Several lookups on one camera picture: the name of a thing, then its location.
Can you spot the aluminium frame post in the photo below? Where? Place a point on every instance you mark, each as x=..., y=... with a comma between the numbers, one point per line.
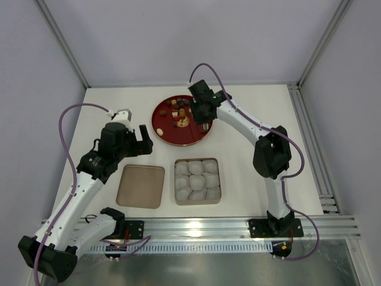
x=58, y=35
x=333, y=24

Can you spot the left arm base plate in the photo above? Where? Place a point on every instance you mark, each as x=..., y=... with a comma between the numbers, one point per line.
x=133, y=230

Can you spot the gold tin lid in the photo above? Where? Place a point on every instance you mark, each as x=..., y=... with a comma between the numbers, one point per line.
x=141, y=186

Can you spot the aluminium frame post left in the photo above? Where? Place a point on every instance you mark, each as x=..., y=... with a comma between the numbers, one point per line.
x=58, y=35

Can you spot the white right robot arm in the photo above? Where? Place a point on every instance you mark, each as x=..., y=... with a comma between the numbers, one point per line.
x=272, y=152

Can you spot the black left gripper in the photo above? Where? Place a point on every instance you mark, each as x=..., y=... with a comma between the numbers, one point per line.
x=138, y=144

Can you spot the round red lacquer tray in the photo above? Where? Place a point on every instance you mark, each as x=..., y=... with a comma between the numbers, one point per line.
x=178, y=124

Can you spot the aluminium frame post right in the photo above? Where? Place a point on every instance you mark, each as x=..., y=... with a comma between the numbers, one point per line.
x=333, y=24

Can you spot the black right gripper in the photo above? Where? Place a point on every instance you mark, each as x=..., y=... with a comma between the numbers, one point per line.
x=204, y=112

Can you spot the aluminium front rail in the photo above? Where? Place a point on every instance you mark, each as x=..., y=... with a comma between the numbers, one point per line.
x=328, y=227

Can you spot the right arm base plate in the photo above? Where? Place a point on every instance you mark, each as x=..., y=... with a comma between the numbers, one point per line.
x=265, y=228

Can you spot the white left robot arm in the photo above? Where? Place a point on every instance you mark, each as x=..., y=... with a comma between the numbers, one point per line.
x=56, y=247

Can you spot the slotted cable duct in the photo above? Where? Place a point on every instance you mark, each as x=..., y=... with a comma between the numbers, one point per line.
x=185, y=247

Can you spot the aluminium side rail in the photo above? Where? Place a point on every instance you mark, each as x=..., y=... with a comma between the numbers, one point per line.
x=318, y=167

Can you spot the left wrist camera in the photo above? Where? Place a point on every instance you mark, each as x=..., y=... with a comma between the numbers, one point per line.
x=122, y=116

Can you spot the gold tin box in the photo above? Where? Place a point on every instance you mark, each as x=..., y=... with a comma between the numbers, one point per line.
x=197, y=181

